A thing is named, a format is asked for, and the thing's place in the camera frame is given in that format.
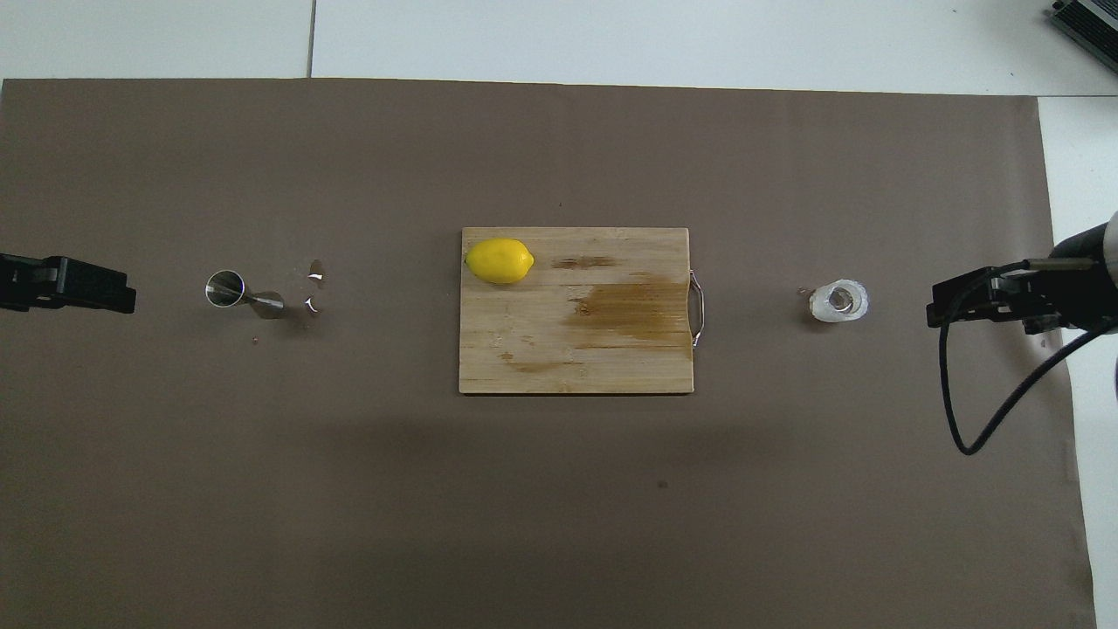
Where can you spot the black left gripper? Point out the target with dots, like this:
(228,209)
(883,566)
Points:
(26,281)

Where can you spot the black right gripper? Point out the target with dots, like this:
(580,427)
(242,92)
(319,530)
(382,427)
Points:
(1079,284)

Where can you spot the steel double jigger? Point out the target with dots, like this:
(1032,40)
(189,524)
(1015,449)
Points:
(225,289)

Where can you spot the brown paper table mat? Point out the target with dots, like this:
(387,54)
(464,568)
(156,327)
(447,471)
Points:
(262,480)

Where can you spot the grey ribbed metal device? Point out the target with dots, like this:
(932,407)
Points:
(1087,19)

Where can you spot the yellow lemon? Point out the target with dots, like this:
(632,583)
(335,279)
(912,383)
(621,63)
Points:
(500,260)

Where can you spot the wooden cutting board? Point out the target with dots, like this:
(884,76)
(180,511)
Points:
(541,341)

